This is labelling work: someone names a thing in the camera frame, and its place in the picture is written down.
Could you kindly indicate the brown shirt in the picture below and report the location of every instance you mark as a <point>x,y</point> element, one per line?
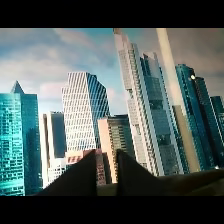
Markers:
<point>200,186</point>

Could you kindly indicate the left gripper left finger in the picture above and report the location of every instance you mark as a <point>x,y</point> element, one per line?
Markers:
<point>78,178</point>

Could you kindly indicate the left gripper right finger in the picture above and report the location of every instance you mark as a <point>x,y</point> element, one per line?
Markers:
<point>135,178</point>

